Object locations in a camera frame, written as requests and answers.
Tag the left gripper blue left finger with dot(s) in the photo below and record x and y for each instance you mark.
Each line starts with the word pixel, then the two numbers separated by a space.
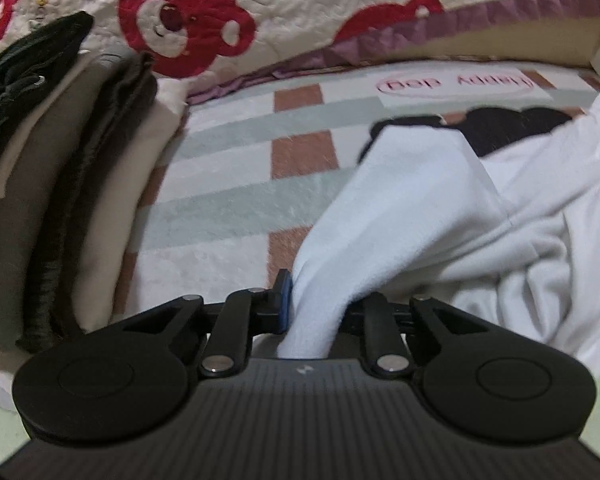
pixel 245 314

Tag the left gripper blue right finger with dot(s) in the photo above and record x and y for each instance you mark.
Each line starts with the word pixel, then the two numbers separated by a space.
pixel 382 349

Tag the white t-shirt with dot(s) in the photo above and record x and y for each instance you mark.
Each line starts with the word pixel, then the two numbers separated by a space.
pixel 513 237

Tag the checkered happy dog blanket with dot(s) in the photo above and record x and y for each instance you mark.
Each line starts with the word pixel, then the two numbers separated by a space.
pixel 241 183

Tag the folded dark knit garment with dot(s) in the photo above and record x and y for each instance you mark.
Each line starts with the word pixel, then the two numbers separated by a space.
pixel 123 102

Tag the folded grey garment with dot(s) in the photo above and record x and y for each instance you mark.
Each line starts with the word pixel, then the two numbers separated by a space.
pixel 53 139

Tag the red bear quilted blanket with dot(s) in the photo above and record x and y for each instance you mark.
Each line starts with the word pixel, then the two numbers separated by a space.
pixel 213 42

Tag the folded dark blue jeans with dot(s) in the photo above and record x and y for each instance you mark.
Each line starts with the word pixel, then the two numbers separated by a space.
pixel 34 65

